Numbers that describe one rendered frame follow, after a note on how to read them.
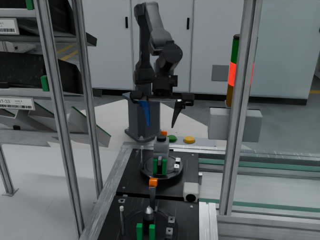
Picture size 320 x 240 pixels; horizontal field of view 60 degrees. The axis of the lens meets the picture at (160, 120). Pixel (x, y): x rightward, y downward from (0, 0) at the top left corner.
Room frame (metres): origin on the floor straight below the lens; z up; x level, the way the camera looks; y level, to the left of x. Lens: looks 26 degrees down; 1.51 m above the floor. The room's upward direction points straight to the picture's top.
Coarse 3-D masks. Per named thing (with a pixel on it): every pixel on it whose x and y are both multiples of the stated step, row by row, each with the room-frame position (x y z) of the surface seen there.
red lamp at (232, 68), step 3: (231, 63) 0.60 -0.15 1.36; (234, 63) 0.59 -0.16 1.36; (231, 66) 0.60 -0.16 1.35; (234, 66) 0.59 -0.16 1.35; (231, 69) 0.59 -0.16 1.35; (234, 69) 0.59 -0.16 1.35; (231, 72) 0.59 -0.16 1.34; (234, 72) 0.59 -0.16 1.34; (231, 75) 0.59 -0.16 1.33; (234, 75) 0.59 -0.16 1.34; (231, 78) 0.59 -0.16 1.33; (234, 78) 0.58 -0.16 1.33; (228, 81) 0.60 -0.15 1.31; (231, 81) 0.59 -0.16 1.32; (231, 84) 0.59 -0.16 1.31
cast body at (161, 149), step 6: (156, 138) 0.75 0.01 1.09; (162, 138) 0.73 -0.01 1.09; (168, 138) 0.75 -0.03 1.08; (156, 144) 0.72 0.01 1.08; (162, 144) 0.72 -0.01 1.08; (168, 144) 0.73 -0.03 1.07; (156, 150) 0.72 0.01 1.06; (162, 150) 0.71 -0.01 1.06; (168, 150) 0.73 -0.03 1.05; (156, 156) 0.71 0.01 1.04; (162, 156) 0.71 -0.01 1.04
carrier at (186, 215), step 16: (112, 208) 0.57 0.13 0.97; (128, 208) 0.57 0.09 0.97; (144, 208) 0.55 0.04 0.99; (160, 208) 0.55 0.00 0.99; (176, 208) 0.57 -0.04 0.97; (192, 208) 0.57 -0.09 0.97; (112, 224) 0.51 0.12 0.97; (128, 224) 0.50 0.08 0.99; (144, 224) 0.48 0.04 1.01; (160, 224) 0.50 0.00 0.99; (176, 224) 0.50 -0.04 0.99; (192, 224) 0.51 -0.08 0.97
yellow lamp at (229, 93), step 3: (228, 84) 0.60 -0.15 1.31; (228, 87) 0.60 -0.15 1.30; (231, 87) 0.59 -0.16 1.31; (228, 90) 0.60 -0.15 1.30; (231, 90) 0.59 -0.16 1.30; (228, 93) 0.60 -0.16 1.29; (231, 93) 0.59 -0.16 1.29; (228, 96) 0.59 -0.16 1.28; (231, 96) 0.59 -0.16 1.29; (228, 99) 0.59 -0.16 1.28; (231, 99) 0.59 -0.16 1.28; (228, 102) 0.59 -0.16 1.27; (228, 105) 0.59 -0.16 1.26
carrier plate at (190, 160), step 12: (132, 156) 0.82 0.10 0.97; (144, 156) 0.82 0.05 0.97; (180, 156) 0.82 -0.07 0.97; (192, 156) 0.82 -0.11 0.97; (132, 168) 0.75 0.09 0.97; (192, 168) 0.75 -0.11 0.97; (120, 180) 0.69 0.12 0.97; (132, 180) 0.69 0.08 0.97; (144, 180) 0.69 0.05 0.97; (180, 180) 0.69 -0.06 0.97; (192, 180) 0.69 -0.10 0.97; (120, 192) 0.64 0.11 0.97; (132, 192) 0.63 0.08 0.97; (144, 192) 0.63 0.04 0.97; (156, 192) 0.63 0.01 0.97; (168, 192) 0.63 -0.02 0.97; (180, 192) 0.63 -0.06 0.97
